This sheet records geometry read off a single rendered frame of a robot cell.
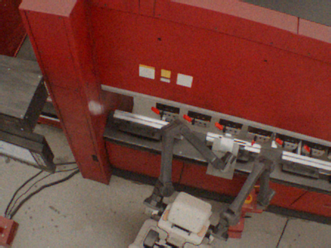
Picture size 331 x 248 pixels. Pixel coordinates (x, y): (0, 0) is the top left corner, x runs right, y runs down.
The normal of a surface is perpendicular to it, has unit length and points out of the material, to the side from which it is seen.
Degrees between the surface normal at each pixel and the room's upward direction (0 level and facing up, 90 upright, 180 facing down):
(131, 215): 0
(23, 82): 1
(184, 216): 48
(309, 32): 0
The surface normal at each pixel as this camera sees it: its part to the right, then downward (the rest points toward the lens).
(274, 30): -0.25, 0.87
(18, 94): 0.05, -0.42
